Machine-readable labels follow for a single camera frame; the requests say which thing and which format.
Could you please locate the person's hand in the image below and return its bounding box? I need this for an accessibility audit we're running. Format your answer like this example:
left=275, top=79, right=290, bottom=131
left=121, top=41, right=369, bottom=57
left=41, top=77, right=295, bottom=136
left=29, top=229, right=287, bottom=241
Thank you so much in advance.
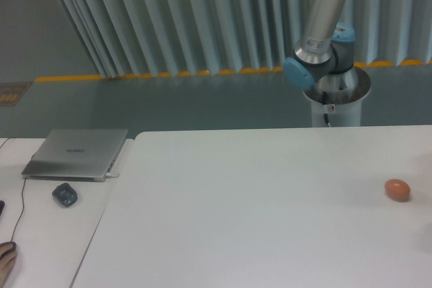
left=0, top=242, right=18, bottom=287

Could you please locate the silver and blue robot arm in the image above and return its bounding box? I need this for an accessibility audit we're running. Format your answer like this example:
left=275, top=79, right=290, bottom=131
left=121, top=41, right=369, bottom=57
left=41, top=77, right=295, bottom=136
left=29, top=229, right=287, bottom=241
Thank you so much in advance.
left=283, top=0, right=431, bottom=89

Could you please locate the black computer mouse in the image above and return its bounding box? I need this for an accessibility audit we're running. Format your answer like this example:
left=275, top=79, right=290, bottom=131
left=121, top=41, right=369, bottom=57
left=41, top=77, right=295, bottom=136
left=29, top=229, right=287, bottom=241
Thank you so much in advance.
left=6, top=241, right=17, bottom=254

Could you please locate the black keyboard edge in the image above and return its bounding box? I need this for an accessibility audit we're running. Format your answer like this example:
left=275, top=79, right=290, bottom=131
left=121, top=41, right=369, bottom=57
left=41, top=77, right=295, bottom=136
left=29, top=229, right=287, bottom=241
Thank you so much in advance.
left=0, top=200, right=5, bottom=215

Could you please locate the silver closed laptop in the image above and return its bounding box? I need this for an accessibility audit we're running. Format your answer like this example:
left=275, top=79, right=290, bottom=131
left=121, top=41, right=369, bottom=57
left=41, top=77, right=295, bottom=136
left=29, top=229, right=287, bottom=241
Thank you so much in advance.
left=22, top=129, right=128, bottom=181

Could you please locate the brown egg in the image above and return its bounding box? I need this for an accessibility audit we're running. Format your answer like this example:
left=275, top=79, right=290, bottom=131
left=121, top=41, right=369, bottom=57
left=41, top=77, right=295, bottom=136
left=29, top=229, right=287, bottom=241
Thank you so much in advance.
left=384, top=179, right=411, bottom=202

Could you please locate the black mouse cable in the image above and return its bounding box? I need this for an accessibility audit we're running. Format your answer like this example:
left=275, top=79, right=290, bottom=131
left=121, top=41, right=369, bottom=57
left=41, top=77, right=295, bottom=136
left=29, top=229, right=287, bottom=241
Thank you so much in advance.
left=9, top=177, right=28, bottom=243

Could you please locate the white corrugated partition wall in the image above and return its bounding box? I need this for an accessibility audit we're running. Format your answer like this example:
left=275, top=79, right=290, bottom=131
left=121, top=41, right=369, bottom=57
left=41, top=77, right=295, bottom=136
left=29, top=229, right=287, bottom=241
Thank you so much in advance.
left=59, top=0, right=431, bottom=78

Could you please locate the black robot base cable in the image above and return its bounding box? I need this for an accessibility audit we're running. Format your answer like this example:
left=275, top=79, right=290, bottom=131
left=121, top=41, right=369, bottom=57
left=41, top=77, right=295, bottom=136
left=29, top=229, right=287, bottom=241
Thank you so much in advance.
left=321, top=90, right=333, bottom=129

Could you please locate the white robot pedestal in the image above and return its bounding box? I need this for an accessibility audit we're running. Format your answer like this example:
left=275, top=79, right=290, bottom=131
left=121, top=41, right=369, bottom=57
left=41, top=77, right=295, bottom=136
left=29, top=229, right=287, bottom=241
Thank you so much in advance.
left=304, top=66, right=371, bottom=127

